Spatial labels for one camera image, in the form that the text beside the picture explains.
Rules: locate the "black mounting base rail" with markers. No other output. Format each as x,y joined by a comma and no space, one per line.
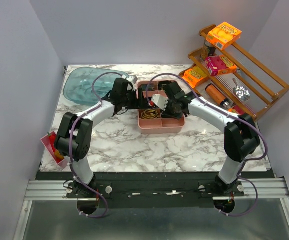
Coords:
126,190

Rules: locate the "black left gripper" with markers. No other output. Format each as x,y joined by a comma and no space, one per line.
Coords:
139,103

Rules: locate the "blue floral rolled tie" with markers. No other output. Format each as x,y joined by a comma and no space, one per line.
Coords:
150,87

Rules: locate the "orange cylinder bottle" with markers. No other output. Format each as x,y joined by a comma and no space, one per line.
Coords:
220,99

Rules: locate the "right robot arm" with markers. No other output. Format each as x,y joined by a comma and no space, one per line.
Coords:
240,137

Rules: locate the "orange box middle shelf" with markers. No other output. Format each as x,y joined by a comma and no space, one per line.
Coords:
195,76

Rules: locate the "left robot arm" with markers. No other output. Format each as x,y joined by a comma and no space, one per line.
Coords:
73,139

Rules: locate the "yellow gold rolled tie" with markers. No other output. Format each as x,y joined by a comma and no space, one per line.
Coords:
150,114

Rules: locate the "dark jar on rack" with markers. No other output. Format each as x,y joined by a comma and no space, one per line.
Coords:
208,50

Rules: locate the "orange pink box lower shelf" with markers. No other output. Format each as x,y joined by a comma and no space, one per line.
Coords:
237,110

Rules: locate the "wooden tiered rack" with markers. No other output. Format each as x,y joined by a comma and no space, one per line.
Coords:
264,86

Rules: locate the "pink compartment organizer box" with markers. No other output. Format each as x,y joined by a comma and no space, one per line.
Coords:
160,125

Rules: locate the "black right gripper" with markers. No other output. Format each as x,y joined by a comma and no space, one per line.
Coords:
166,113

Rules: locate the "top orange snack box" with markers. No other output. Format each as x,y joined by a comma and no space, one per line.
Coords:
223,35

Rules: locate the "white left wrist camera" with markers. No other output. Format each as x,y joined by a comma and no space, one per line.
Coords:
132,79

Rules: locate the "pink snack box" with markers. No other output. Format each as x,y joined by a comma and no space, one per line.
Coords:
220,65

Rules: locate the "silver metal scoop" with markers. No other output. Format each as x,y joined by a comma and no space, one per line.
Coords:
241,92

